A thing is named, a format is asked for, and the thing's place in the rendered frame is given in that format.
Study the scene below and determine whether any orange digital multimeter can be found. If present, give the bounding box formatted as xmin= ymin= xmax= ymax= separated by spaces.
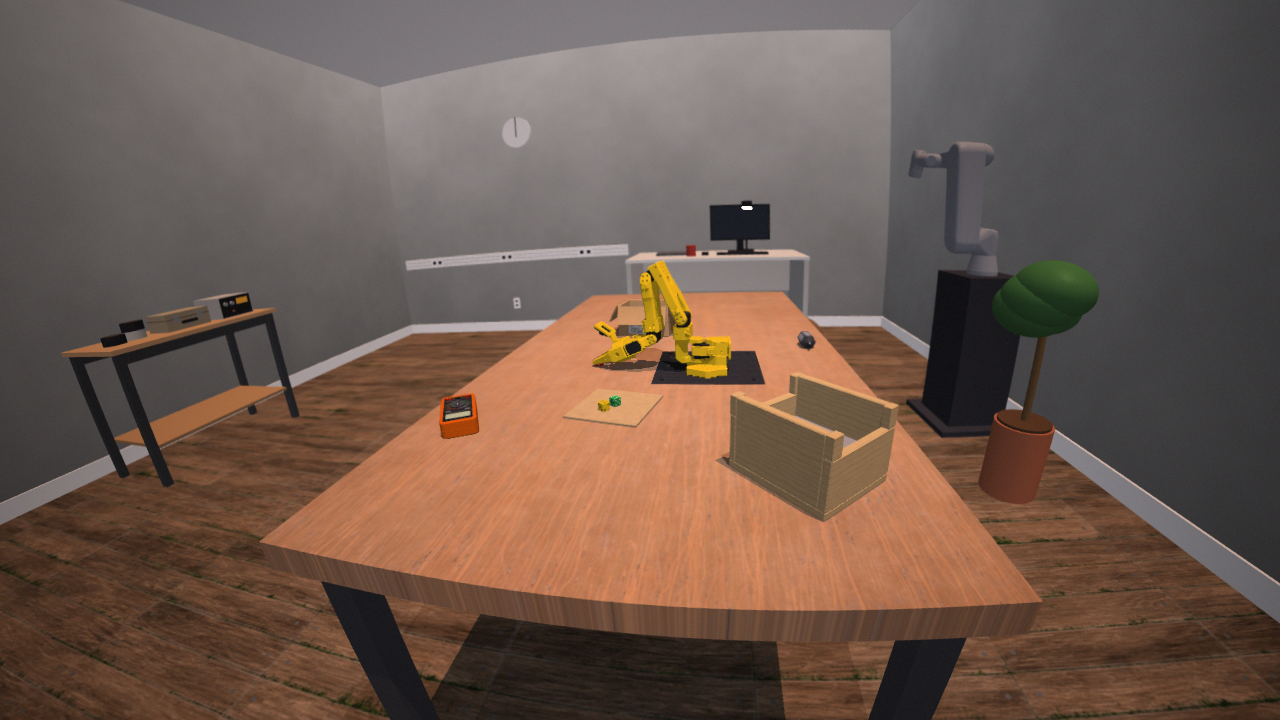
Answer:
xmin=439 ymin=395 xmax=479 ymax=439

